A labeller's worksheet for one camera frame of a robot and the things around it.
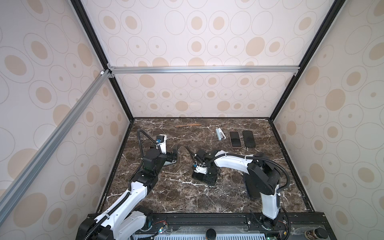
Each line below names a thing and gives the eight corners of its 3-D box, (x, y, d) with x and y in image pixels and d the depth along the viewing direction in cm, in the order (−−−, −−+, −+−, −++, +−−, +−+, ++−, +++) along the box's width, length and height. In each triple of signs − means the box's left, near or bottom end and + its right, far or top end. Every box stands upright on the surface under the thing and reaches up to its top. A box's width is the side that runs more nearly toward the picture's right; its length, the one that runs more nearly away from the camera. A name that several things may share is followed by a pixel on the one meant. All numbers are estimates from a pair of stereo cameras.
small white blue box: (219, 141, 108) (219, 138, 106) (214, 131, 114) (214, 128, 112) (225, 139, 109) (226, 137, 107) (220, 129, 115) (221, 127, 113)
